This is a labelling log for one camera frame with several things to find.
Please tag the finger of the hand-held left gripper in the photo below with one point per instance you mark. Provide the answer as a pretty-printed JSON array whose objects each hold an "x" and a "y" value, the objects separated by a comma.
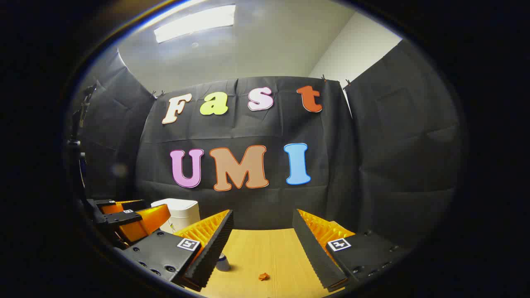
[
  {"x": 122, "y": 206},
  {"x": 145, "y": 223}
]

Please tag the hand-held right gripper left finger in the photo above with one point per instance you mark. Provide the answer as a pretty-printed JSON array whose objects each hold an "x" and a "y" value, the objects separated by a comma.
[{"x": 215, "y": 244}]

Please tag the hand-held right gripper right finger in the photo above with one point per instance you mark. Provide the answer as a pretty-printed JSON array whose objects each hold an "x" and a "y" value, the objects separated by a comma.
[{"x": 312, "y": 248}]

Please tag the blue pop can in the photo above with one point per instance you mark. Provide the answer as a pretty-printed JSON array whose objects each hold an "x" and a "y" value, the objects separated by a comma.
[{"x": 223, "y": 264}]

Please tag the white desktop garbage bin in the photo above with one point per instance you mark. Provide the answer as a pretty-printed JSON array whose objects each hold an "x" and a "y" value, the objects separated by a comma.
[{"x": 182, "y": 209}]

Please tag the orange paper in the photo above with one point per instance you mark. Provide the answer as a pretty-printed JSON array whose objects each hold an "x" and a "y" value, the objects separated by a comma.
[{"x": 263, "y": 276}]

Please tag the black backdrop cloth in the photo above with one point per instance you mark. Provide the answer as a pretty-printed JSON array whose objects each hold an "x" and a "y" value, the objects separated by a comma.
[{"x": 372, "y": 165}]

